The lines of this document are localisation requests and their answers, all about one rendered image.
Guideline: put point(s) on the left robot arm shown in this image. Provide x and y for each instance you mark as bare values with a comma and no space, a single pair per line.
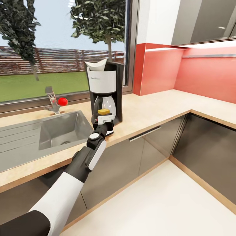
49,216

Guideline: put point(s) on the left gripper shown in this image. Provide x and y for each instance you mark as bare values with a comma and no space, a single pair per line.
107,126

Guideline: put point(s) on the bottle of coffee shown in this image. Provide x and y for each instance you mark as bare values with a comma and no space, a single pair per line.
105,112

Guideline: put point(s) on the coffee maker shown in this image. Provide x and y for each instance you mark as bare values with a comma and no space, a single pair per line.
105,90

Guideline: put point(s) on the paper coffee filter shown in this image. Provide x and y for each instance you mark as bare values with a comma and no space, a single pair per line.
99,66

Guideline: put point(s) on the cabinet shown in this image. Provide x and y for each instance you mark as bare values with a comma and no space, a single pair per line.
204,21
208,148
118,165

